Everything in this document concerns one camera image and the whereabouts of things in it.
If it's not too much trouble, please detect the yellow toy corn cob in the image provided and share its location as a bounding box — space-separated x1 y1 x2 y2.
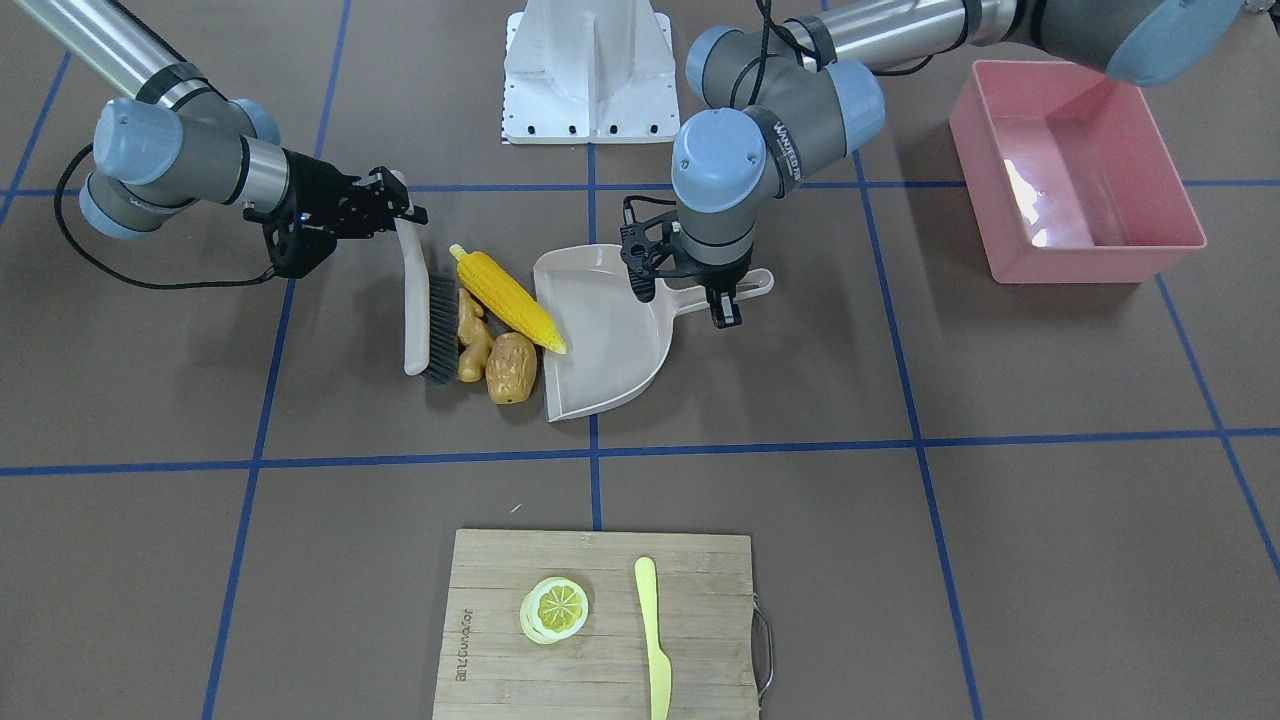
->
448 243 568 355

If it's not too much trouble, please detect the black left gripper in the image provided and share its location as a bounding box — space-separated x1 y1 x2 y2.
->
620 195 753 329

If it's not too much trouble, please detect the brown toy potato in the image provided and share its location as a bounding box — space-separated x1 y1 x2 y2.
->
485 332 539 405

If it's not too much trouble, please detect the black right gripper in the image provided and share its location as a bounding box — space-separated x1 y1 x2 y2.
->
242 150 429 279

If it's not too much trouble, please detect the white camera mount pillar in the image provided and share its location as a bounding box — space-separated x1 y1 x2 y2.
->
500 1 680 145

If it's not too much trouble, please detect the tan toy ginger root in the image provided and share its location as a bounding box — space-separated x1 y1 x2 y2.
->
457 287 493 383

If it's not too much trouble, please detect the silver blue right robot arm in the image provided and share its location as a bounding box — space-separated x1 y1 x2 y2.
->
20 1 428 284

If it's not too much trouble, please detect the pink plastic bin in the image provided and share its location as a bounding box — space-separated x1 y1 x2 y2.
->
948 60 1207 284

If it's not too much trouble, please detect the bamboo cutting board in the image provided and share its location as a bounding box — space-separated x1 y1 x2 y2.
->
431 529 760 719

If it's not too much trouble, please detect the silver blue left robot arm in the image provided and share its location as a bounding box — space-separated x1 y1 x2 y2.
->
620 1 1242 329

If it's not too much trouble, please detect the yellow plastic knife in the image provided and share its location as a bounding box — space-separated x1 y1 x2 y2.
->
634 556 673 719

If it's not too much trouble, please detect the yellow lemon slice toy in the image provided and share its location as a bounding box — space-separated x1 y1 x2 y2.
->
518 577 590 644

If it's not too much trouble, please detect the beige plastic dustpan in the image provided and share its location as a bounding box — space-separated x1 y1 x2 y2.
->
532 243 776 423

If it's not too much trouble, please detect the beige hand brush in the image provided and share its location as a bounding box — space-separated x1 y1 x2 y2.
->
394 204 460 386

